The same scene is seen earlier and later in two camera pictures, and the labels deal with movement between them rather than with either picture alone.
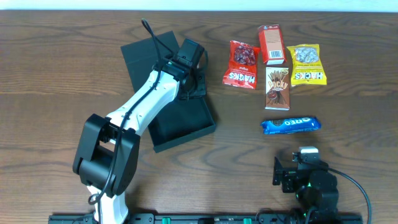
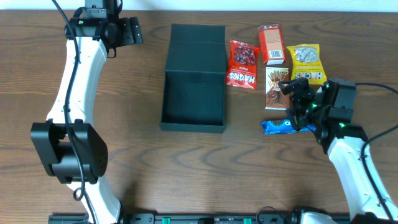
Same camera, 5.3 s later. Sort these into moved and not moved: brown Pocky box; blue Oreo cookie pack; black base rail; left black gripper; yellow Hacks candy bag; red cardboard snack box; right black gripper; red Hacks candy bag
Moved: left black gripper; right black gripper
Not moved: black base rail; yellow Hacks candy bag; blue Oreo cookie pack; red cardboard snack box; brown Pocky box; red Hacks candy bag
